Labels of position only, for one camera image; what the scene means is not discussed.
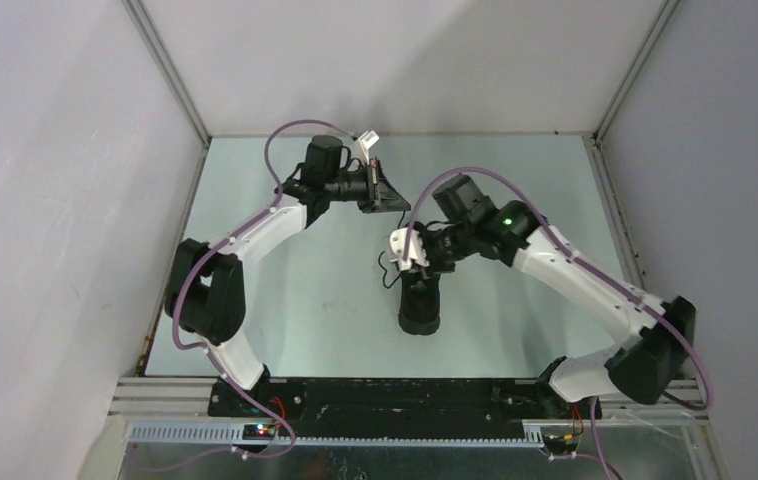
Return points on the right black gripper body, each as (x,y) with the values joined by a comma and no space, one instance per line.
(445,247)

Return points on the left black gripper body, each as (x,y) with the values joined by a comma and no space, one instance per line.
(371,204)

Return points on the black sneaker shoe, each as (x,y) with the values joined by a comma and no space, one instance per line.
(419,309)

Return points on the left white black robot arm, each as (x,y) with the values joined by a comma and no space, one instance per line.
(206,290)

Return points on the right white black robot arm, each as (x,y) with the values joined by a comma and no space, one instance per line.
(651,338)

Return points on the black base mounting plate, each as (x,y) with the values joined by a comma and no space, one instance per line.
(402,408)

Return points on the right circuit board with leds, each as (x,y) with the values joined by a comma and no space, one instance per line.
(561,445)

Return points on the circuit board with leds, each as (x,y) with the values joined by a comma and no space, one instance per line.
(561,445)
(259,432)

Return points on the left circuit board with leds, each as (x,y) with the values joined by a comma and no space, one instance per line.
(259,432)

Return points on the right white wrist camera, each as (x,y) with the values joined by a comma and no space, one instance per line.
(405,250)

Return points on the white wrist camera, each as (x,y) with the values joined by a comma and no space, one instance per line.
(405,250)
(363,143)

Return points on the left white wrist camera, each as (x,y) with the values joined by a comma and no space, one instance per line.
(363,143)

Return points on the slotted grey cable duct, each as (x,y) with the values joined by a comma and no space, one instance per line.
(233,434)

